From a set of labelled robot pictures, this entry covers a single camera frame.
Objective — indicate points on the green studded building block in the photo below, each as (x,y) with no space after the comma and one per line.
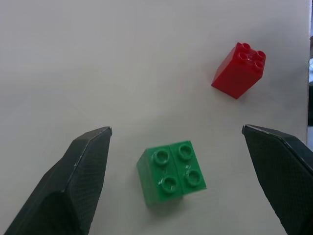
(171,171)

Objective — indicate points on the dark object beyond table edge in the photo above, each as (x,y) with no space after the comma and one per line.
(310,80)

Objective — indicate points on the red studded building block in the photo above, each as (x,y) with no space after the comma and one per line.
(238,71)

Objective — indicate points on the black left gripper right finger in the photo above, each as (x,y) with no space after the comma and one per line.
(286,176)

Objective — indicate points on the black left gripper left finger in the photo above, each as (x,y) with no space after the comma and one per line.
(63,186)

